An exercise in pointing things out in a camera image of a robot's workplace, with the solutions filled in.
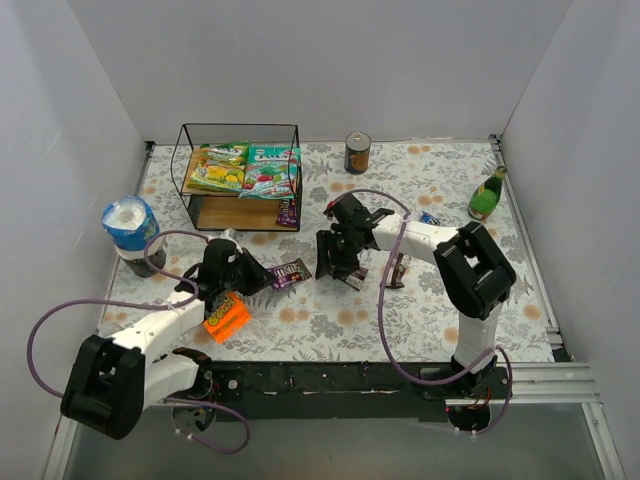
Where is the purple M&M candy bag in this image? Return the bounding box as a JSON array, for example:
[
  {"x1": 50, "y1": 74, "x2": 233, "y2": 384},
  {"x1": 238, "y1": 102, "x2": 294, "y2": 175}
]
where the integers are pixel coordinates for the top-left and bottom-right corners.
[{"x1": 276, "y1": 199, "x2": 299, "y2": 229}]

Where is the brown candy bag barcode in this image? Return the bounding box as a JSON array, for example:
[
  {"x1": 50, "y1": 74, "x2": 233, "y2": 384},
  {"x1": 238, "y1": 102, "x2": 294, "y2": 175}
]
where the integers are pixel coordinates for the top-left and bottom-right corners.
[{"x1": 385, "y1": 253, "x2": 411, "y2": 290}]

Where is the brown M&M candy bag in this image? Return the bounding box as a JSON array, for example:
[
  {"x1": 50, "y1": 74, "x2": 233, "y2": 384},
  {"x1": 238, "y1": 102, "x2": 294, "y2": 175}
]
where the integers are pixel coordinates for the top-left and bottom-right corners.
[{"x1": 268, "y1": 258, "x2": 311, "y2": 290}]

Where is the teal red candy bag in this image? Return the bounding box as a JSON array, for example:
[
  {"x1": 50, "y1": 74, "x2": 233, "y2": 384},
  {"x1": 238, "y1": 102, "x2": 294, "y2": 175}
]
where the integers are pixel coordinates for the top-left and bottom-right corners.
[{"x1": 239, "y1": 145, "x2": 300, "y2": 200}]

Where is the green yellow candy bag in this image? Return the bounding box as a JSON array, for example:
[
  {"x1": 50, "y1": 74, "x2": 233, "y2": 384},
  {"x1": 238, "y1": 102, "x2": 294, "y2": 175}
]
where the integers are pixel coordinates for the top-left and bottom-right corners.
[{"x1": 186, "y1": 141, "x2": 251, "y2": 193}]

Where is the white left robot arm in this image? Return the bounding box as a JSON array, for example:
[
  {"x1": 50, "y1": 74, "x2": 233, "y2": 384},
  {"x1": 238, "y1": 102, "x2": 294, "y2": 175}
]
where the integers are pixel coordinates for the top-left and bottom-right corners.
[{"x1": 61, "y1": 238, "x2": 276, "y2": 440}]

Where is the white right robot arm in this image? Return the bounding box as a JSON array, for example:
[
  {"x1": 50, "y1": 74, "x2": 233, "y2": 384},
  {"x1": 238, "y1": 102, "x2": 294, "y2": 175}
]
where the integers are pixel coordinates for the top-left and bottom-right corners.
[{"x1": 315, "y1": 192, "x2": 516, "y2": 396}]

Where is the blue M&M candy bag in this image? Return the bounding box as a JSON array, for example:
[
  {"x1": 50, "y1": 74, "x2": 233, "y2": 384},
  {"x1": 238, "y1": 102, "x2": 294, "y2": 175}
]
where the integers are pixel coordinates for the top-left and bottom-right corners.
[{"x1": 420, "y1": 211, "x2": 441, "y2": 226}]

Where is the orange Scrub Daddy box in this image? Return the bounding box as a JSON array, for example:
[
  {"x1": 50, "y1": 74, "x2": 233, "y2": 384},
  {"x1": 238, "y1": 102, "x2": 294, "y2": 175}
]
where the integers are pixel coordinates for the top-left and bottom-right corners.
[{"x1": 203, "y1": 293, "x2": 251, "y2": 344}]

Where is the brown tin can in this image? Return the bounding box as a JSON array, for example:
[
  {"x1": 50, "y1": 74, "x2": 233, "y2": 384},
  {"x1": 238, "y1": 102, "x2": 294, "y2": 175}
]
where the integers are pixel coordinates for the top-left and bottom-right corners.
[{"x1": 344, "y1": 132, "x2": 371, "y2": 174}]

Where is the green glass bottle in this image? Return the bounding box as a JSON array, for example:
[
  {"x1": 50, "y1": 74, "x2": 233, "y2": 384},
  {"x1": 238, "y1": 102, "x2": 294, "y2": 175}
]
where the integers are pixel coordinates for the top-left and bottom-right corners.
[{"x1": 468, "y1": 166, "x2": 507, "y2": 220}]

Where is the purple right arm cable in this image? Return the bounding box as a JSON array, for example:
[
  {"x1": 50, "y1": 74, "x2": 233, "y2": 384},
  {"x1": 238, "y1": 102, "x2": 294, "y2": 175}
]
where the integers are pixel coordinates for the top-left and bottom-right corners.
[{"x1": 344, "y1": 188, "x2": 514, "y2": 435}]

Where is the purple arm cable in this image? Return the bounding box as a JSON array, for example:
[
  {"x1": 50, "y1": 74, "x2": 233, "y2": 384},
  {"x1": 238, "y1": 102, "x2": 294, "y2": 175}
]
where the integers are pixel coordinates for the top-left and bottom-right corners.
[
  {"x1": 344, "y1": 188, "x2": 514, "y2": 435},
  {"x1": 26, "y1": 229, "x2": 251, "y2": 455}
]

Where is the black wire wooden shelf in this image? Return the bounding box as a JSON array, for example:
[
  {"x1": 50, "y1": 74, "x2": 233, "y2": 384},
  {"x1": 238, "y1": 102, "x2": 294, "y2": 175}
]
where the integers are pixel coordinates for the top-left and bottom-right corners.
[{"x1": 170, "y1": 123, "x2": 302, "y2": 232}]

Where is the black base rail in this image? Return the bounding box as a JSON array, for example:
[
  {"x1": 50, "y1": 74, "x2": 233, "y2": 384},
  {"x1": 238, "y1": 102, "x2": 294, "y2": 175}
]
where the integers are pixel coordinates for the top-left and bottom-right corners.
[{"x1": 154, "y1": 357, "x2": 501, "y2": 421}]

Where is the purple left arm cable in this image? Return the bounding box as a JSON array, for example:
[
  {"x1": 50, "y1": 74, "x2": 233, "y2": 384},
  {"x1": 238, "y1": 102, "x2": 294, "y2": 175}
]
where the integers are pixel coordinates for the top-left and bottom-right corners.
[{"x1": 26, "y1": 229, "x2": 251, "y2": 455}]

